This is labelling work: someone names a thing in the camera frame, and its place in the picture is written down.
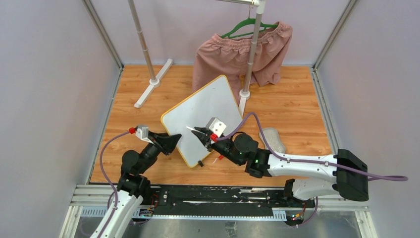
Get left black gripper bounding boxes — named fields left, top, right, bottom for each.
left=138, top=131, right=181, bottom=174

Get yellow framed whiteboard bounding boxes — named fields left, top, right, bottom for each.
left=160, top=75, right=242, bottom=168

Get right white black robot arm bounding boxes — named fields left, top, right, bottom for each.
left=191, top=127, right=369, bottom=207

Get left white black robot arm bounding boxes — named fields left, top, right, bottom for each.
left=91, top=127, right=182, bottom=238

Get grey whiteboard eraser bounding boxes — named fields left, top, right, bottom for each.
left=259, top=127, right=286, bottom=153

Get pink shorts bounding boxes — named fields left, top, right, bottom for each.
left=192, top=22, right=293, bottom=101

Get green clothes hanger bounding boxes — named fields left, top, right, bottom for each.
left=220, top=11, right=279, bottom=39

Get white clothes rack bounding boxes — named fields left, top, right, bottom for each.
left=126, top=0, right=266, bottom=117

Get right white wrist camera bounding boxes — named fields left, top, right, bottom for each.
left=206, top=117, right=227, bottom=137

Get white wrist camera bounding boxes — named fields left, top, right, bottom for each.
left=134, top=124, right=154, bottom=144
left=206, top=117, right=227, bottom=137

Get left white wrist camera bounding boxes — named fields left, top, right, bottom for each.
left=134, top=124, right=154, bottom=144

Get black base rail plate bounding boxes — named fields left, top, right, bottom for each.
left=131, top=185, right=316, bottom=226

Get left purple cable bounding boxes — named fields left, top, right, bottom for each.
left=97, top=127, right=137, bottom=238

